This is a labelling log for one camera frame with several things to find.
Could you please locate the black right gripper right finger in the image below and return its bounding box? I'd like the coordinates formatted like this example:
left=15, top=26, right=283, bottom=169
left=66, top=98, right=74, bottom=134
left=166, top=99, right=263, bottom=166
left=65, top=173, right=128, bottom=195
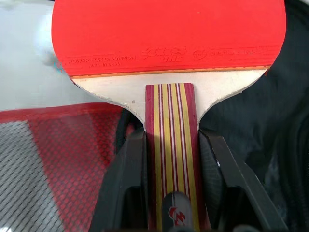
left=197, top=129, right=289, bottom=232

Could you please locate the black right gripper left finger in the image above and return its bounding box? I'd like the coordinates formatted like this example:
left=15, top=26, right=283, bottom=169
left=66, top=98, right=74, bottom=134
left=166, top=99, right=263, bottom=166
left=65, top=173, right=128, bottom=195
left=89, top=128, right=148, bottom=232

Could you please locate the red table tennis paddle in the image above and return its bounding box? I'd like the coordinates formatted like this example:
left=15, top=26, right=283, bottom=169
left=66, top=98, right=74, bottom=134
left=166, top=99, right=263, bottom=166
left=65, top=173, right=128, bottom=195
left=50, top=0, right=287, bottom=232

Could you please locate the red and black paddle case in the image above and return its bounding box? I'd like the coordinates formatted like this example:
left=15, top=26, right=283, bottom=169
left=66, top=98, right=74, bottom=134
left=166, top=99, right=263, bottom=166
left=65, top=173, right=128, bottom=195
left=0, top=0, right=309, bottom=232

